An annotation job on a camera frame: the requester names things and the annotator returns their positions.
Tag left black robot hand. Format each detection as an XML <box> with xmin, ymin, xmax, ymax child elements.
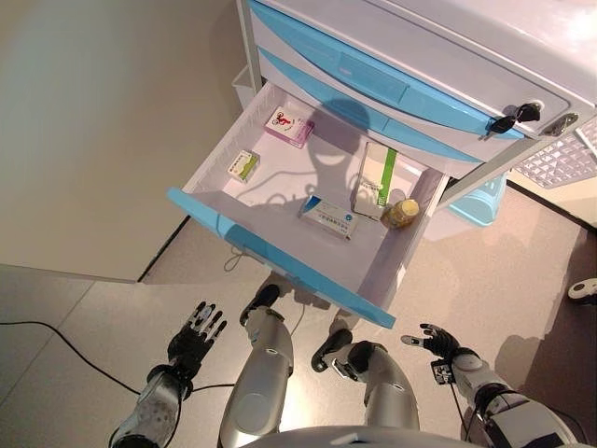
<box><xmin>166</xmin><ymin>301</ymin><xmax>229</xmax><ymax>370</ymax></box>

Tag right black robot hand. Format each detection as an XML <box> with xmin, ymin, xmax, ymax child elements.
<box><xmin>400</xmin><ymin>322</ymin><xmax>461</xmax><ymax>363</ymax></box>

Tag deep drawer with blue handle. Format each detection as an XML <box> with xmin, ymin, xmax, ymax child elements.
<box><xmin>166</xmin><ymin>81</ymin><xmax>449</xmax><ymax>330</ymax></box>

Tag blue and white medicine box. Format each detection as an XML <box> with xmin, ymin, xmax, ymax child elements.
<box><xmin>297</xmin><ymin>194</ymin><xmax>361</xmax><ymax>243</ymax></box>

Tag yellow-capped medicine bottle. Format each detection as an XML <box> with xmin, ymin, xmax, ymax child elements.
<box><xmin>381</xmin><ymin>198</ymin><xmax>420</xmax><ymax>231</ymax></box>

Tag small green medicine box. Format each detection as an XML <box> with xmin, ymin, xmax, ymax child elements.
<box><xmin>227</xmin><ymin>149</ymin><xmax>261</xmax><ymax>184</ymax></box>

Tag pink and purple medicine box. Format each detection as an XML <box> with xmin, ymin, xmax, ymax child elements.
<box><xmin>264</xmin><ymin>105</ymin><xmax>314</xmax><ymax>149</ymax></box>

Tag right silver robot leg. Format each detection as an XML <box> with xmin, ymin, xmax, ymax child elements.
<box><xmin>311</xmin><ymin>329</ymin><xmax>421</xmax><ymax>448</ymax></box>

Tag silver robot leg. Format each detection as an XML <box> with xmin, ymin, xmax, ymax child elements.
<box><xmin>218</xmin><ymin>283</ymin><xmax>295</xmax><ymax>448</ymax></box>
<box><xmin>311</xmin><ymin>329</ymin><xmax>421</xmax><ymax>448</ymax></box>

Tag left silver robot leg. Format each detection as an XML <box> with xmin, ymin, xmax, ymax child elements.
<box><xmin>218</xmin><ymin>283</ymin><xmax>295</xmax><ymax>448</ymax></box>

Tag silver robot torso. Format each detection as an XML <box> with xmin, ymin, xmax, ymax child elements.
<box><xmin>274</xmin><ymin>424</ymin><xmax>467</xmax><ymax>448</ymax></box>

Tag white bin with blue lid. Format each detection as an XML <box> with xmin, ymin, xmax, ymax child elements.
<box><xmin>426</xmin><ymin>176</ymin><xmax>507</xmax><ymax>242</ymax></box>

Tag tall white green-striped box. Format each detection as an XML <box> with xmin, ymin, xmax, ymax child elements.
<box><xmin>350</xmin><ymin>141</ymin><xmax>397</xmax><ymax>220</ymax></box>

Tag white perforated plastic basket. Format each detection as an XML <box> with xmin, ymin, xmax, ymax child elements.
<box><xmin>515</xmin><ymin>116</ymin><xmax>597</xmax><ymax>190</ymax></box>

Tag black keys in lock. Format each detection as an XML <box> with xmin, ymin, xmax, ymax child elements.
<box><xmin>478</xmin><ymin>103</ymin><xmax>545</xmax><ymax>141</ymax></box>

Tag silver trolley latch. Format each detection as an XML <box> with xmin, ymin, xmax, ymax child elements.
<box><xmin>543</xmin><ymin>112</ymin><xmax>579</xmax><ymax>137</ymax></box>

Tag small white trolley holder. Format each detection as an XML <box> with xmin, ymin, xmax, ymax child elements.
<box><xmin>232</xmin><ymin>64</ymin><xmax>256</xmax><ymax>111</ymax></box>

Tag white medical trolley cart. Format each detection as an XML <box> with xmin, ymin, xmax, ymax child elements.
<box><xmin>232</xmin><ymin>0</ymin><xmax>597</xmax><ymax>244</ymax></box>

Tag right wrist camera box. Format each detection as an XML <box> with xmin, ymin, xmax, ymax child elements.
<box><xmin>429</xmin><ymin>358</ymin><xmax>454</xmax><ymax>386</ymax></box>

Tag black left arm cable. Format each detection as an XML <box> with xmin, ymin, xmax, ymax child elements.
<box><xmin>0</xmin><ymin>321</ymin><xmax>234</xmax><ymax>398</ymax></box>

